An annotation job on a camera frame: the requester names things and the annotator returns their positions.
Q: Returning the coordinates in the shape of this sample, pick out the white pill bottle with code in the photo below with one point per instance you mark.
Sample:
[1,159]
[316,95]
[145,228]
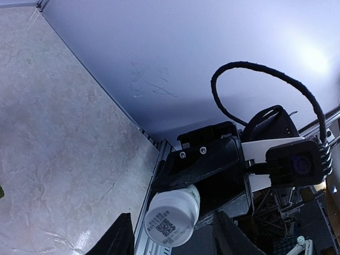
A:
[172,215]

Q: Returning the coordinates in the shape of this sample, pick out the aluminium front rail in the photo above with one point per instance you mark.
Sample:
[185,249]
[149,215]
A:
[143,244]

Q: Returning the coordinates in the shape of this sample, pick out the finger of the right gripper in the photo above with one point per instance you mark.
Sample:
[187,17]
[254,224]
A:
[189,166]

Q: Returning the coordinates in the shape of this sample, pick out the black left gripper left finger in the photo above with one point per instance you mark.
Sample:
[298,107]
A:
[117,240]

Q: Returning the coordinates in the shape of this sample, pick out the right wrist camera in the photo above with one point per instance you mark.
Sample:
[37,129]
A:
[287,162]

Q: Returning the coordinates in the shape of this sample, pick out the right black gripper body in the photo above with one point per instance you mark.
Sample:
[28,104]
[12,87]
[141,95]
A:
[214,193]

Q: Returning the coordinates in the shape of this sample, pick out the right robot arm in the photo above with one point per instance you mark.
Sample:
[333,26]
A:
[271,123]

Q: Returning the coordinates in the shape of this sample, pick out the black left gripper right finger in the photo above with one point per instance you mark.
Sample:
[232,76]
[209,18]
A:
[229,239]

